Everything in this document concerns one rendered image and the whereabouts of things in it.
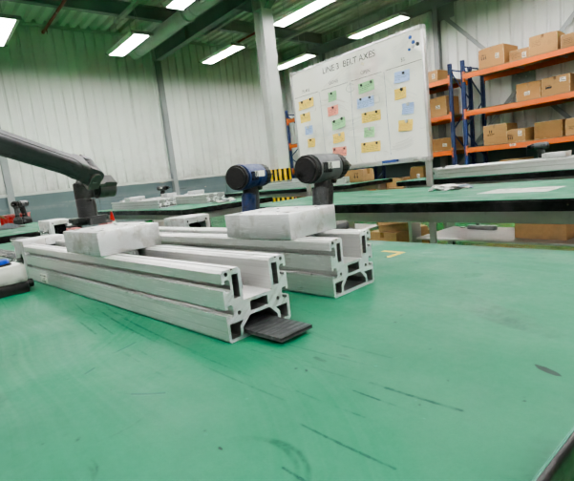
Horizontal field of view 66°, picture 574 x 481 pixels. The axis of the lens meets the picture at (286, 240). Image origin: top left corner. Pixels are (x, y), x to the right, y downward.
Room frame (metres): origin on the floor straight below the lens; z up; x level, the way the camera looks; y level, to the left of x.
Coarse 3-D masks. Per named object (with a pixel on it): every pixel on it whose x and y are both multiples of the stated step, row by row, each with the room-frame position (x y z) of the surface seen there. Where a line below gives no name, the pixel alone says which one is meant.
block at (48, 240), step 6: (54, 234) 1.17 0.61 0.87; (60, 234) 1.14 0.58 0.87; (18, 240) 1.08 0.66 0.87; (24, 240) 1.06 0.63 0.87; (30, 240) 1.07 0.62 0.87; (36, 240) 1.08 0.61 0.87; (42, 240) 1.08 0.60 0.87; (48, 240) 1.09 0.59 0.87; (54, 240) 1.10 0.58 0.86; (18, 246) 1.09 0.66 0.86; (18, 252) 1.09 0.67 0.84; (24, 252) 1.06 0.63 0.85; (18, 258) 1.08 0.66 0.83; (24, 258) 1.06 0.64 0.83; (30, 264) 1.06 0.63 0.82
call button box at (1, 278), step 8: (8, 264) 0.91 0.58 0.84; (16, 264) 0.91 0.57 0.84; (24, 264) 0.91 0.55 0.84; (0, 272) 0.88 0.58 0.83; (8, 272) 0.89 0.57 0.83; (16, 272) 0.90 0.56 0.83; (24, 272) 0.91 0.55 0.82; (0, 280) 0.88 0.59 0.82; (8, 280) 0.89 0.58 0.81; (16, 280) 0.90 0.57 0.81; (24, 280) 0.91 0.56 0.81; (32, 280) 0.95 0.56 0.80; (0, 288) 0.88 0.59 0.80; (8, 288) 0.88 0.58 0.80; (16, 288) 0.89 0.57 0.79; (24, 288) 0.90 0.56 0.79; (0, 296) 0.87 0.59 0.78; (8, 296) 0.88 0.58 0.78
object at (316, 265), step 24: (168, 240) 0.93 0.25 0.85; (192, 240) 0.86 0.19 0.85; (216, 240) 0.81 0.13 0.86; (240, 240) 0.75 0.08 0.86; (264, 240) 0.71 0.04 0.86; (288, 240) 0.67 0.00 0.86; (312, 240) 0.63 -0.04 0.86; (336, 240) 0.62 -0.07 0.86; (360, 240) 0.66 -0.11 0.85; (288, 264) 0.67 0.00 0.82; (312, 264) 0.64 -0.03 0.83; (336, 264) 0.62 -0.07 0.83; (360, 264) 0.66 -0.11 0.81; (288, 288) 0.68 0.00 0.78; (312, 288) 0.64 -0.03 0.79; (336, 288) 0.63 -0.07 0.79
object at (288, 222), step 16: (272, 208) 0.80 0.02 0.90; (288, 208) 0.76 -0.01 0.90; (304, 208) 0.72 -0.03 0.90; (320, 208) 0.71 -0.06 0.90; (240, 224) 0.74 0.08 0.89; (256, 224) 0.71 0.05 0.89; (272, 224) 0.68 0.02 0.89; (288, 224) 0.66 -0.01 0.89; (304, 224) 0.68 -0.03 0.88; (320, 224) 0.70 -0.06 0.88
